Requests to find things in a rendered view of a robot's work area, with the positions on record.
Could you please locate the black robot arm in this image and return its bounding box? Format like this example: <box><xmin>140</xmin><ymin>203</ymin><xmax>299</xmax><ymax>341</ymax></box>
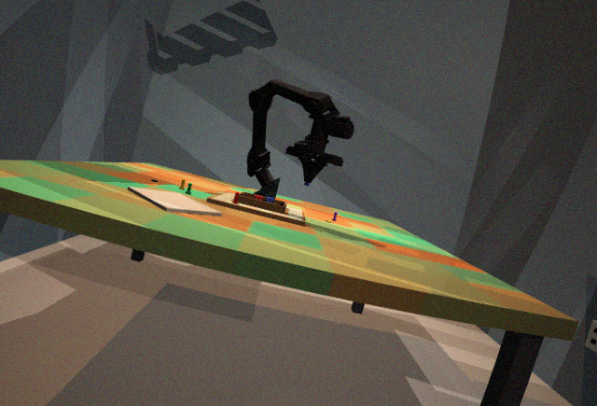
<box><xmin>246</xmin><ymin>79</ymin><xmax>354</xmax><ymax>189</ymax></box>

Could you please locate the white square track with arrows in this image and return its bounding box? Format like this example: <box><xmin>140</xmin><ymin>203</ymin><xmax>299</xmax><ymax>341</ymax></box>
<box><xmin>211</xmin><ymin>191</ymin><xmax>303</xmax><ymax>221</ymax></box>

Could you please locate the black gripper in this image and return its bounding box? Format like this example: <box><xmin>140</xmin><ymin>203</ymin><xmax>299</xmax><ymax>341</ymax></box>
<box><xmin>285</xmin><ymin>132</ymin><xmax>343</xmax><ymax>183</ymax></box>

